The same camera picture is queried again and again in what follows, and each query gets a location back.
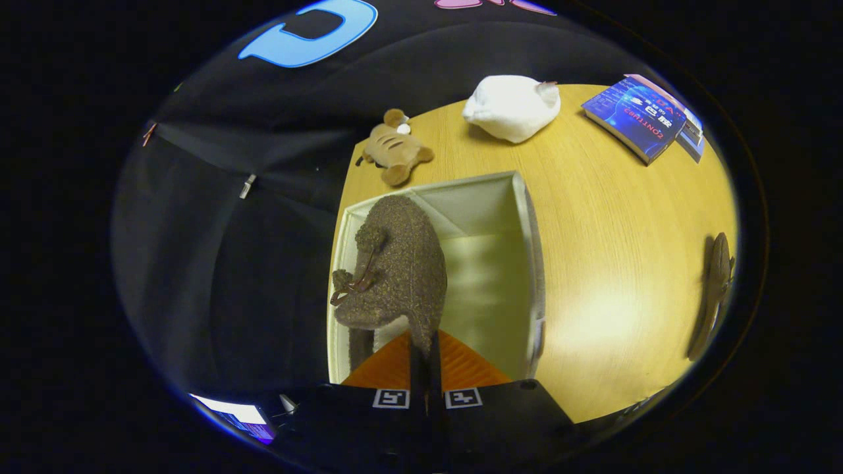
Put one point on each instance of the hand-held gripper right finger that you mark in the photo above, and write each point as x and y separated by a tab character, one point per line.
436	395

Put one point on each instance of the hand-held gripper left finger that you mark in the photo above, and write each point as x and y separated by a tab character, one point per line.
417	395

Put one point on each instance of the grey fabric storage box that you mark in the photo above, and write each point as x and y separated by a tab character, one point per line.
487	276

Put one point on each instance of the brown fuzzy shoe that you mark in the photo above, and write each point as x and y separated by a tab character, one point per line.
402	263
718	276

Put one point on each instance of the computer monitor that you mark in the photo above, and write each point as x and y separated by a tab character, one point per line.
234	415

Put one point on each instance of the black backdrop cloth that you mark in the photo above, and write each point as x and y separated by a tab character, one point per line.
230	263

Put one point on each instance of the brown striped plush toy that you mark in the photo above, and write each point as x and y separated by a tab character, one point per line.
395	150

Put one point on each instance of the white clip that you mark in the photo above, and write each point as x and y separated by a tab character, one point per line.
247	186

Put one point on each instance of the white plush toy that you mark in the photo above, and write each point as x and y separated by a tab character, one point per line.
510	108

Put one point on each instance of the light blue book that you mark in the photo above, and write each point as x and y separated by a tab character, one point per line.
691	146

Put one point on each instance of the pink clip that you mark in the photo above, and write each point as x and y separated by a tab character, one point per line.
149	133

